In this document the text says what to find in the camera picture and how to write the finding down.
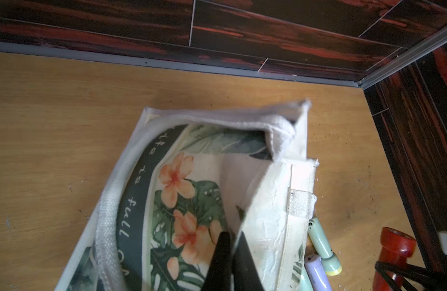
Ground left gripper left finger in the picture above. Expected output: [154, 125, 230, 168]
[201, 232, 232, 291]

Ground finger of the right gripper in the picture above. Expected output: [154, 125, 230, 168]
[374, 261, 447, 287]

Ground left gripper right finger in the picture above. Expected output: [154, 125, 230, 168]
[232, 232, 264, 291]

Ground red flashlight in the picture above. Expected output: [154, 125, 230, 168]
[373, 227, 416, 291]

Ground pale green flashlight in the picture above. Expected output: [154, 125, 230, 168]
[308, 217, 343, 276]

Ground white floral canvas tote bag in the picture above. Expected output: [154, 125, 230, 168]
[56, 101, 319, 291]

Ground lavender flashlight right lower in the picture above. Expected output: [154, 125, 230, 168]
[304, 254, 332, 291]

